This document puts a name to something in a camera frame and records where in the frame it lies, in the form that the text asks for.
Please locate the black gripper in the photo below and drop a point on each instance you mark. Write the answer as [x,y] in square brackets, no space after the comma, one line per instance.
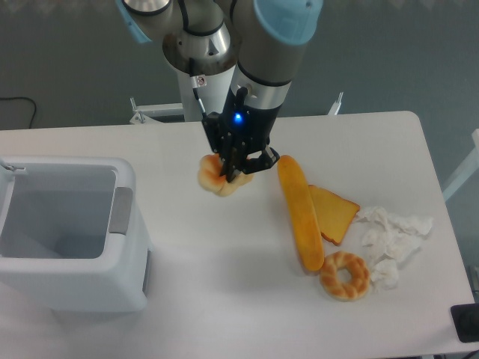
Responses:
[241,137]

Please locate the twisted round bread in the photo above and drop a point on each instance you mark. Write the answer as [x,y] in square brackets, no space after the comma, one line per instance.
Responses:
[210,180]

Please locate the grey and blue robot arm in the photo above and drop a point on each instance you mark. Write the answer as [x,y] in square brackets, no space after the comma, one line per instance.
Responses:
[261,42]

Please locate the white plastic trash can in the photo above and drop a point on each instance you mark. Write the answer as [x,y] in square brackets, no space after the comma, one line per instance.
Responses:
[72,235]

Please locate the long orange baguette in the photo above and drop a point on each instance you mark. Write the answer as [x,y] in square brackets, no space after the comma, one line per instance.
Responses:
[306,229]

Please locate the orange toast slice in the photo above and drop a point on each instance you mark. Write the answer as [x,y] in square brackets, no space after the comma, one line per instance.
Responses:
[334,213]

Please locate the crumpled white tissue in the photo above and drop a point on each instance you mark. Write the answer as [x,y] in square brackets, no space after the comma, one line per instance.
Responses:
[389,243]

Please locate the black device at edge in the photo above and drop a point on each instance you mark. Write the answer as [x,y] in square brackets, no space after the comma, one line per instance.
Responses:
[465,318]

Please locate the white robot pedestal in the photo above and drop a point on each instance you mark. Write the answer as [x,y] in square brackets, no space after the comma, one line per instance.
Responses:
[209,93]

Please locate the white metal base frame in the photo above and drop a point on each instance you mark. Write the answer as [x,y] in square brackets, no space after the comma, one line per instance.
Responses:
[161,111]

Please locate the braided ring bread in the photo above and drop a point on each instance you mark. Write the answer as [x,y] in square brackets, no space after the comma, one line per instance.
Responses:
[345,276]

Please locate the white frame at right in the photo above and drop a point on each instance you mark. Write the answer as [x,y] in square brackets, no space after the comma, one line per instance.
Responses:
[463,172]

